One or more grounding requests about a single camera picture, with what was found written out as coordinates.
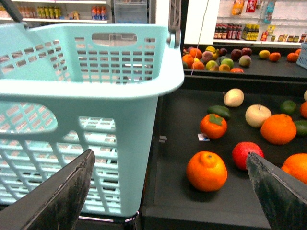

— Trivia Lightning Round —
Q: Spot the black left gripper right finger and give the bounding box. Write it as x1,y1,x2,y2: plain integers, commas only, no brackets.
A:
246,152,307,230

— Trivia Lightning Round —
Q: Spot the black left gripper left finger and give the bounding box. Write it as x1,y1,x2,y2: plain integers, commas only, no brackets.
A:
0,149,95,230

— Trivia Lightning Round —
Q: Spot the light blue plastic basket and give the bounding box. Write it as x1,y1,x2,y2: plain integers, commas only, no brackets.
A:
0,23,184,217

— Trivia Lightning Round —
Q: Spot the grey basket handle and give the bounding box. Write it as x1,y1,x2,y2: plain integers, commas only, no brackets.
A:
167,0,181,48

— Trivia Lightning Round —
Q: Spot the black display shelf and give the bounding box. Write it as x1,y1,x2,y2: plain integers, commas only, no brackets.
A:
142,49,307,230

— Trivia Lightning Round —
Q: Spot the yellow lemon back shelf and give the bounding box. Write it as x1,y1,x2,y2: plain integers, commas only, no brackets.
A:
259,50,271,59

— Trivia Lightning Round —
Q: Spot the drinks shelf unit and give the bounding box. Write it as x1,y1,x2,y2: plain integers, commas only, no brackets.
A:
12,0,113,27

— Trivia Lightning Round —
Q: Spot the orange at right edge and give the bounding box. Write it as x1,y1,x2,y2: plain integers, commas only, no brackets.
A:
281,153,307,184

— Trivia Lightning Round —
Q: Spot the red apple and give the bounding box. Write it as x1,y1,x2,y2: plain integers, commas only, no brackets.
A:
232,141,264,171

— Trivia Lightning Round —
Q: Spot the large orange tangerine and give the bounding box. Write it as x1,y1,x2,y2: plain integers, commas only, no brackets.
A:
260,114,297,145

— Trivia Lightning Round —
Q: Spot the green avocado right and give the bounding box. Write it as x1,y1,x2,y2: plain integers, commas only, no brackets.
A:
294,120,307,137

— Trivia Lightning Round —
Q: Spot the bumpy orange front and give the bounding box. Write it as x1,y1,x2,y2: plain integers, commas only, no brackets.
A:
186,151,228,192

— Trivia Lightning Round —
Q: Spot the white apple with stem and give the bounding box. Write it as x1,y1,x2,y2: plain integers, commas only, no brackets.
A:
245,104,272,128

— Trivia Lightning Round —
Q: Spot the green lime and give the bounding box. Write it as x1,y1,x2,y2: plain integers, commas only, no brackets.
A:
280,100,296,115

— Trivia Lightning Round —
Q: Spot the orange persimmon with green leaf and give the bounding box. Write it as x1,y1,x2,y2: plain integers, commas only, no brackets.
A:
200,114,227,140

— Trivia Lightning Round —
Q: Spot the small white price tag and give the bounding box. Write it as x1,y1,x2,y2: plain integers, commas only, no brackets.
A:
197,133,210,141

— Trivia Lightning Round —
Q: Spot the dark green avocado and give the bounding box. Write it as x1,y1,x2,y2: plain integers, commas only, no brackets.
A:
207,105,231,121

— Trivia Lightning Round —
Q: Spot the white pear left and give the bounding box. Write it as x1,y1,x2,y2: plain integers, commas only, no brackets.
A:
224,88,244,107

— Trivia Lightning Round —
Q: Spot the small orange back right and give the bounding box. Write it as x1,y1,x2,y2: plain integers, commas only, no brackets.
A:
269,52,281,62

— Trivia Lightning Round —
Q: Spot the yellow label bottles pack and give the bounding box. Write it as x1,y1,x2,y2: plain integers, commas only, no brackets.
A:
241,24,259,41

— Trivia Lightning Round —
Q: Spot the dark sauce bottles row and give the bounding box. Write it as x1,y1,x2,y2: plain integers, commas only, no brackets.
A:
213,23,242,40

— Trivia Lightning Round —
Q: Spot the red snack bag hanging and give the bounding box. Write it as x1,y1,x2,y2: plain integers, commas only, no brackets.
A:
246,0,257,13

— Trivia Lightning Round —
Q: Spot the orange snack bag hanging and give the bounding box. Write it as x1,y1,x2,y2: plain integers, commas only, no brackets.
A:
231,0,244,16

